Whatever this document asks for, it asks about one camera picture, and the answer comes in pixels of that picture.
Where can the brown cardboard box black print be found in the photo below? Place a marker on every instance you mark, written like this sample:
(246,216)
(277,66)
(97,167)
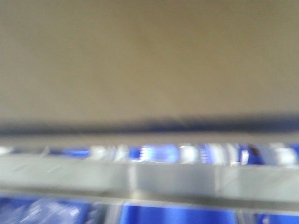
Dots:
(133,66)

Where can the blue bin lower middle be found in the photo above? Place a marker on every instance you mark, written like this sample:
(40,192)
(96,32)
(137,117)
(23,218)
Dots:
(141,214)

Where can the blue plastic storage bin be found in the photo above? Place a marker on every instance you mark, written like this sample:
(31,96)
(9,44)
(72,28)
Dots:
(226,154)

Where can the blue bin lower left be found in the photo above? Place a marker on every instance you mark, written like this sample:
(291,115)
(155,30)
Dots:
(42,211)

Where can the metal shelf front rail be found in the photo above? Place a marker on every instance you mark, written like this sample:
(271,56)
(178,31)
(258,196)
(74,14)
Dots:
(248,187)

